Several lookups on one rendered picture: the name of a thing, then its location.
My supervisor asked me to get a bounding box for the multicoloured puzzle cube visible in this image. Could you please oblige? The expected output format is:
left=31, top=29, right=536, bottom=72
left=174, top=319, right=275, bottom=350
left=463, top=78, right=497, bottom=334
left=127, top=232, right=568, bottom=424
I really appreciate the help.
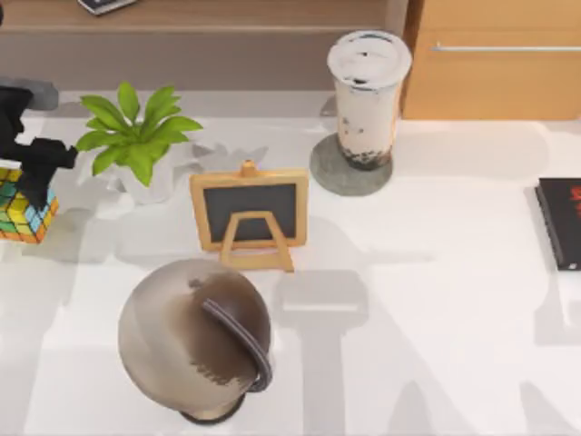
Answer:
left=0, top=164, right=61, bottom=245

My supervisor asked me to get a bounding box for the pale grey rounded box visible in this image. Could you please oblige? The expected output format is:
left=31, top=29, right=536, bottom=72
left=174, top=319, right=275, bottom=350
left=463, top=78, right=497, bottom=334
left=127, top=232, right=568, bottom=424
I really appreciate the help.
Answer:
left=16, top=80, right=59, bottom=111

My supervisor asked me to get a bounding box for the green plant in white pot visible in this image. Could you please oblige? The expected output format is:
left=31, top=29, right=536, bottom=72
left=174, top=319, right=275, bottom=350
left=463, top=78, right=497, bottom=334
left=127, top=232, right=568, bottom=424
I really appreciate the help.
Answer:
left=74, top=81, right=205, bottom=206

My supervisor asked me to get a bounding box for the dark flat object on shelf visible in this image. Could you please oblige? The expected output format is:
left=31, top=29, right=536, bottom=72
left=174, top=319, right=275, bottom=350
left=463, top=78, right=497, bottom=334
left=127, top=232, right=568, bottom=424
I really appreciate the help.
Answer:
left=75, top=0, right=138, bottom=17

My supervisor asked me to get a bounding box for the wooden open shelf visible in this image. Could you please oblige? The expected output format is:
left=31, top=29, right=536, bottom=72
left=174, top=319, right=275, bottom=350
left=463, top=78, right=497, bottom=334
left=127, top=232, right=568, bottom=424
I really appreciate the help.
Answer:
left=0, top=0, right=410, bottom=93

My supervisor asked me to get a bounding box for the grey brown globe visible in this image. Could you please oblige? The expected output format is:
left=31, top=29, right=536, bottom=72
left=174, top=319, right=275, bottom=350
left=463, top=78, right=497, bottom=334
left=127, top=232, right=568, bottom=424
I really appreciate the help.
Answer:
left=116, top=258, right=275, bottom=426

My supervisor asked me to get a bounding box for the wooden framed blackboard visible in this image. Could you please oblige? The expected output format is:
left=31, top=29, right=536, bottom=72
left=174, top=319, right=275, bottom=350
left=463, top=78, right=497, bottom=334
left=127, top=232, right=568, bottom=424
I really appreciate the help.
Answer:
left=188, top=159, right=310, bottom=273

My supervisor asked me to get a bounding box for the grey round coaster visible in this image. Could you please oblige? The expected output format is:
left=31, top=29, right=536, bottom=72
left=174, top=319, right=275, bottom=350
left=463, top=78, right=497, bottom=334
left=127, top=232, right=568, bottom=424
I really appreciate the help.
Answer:
left=309, top=132, right=394, bottom=198

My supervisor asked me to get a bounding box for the milk tea cup white lid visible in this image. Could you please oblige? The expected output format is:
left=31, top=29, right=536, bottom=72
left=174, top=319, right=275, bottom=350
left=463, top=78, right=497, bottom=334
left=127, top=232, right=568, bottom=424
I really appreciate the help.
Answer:
left=326, top=29, right=413, bottom=171

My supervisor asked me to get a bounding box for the wooden drawer front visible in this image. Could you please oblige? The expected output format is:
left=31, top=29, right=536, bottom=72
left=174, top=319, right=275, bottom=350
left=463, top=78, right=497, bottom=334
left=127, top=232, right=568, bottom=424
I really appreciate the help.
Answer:
left=401, top=28, right=581, bottom=122

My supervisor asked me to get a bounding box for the wooden cupboard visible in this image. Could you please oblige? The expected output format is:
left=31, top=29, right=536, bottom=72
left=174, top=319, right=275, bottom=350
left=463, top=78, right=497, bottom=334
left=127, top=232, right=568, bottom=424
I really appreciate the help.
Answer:
left=400, top=0, right=581, bottom=122

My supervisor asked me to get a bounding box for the black book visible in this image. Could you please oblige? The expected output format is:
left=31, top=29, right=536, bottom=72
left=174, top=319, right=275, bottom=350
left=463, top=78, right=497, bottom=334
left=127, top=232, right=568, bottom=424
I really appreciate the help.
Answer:
left=533, top=176, right=581, bottom=273

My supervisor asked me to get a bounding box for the long metal handle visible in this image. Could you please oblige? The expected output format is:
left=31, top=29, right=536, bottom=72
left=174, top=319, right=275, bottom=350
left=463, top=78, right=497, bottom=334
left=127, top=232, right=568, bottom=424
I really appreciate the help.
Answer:
left=429, top=42, right=581, bottom=54

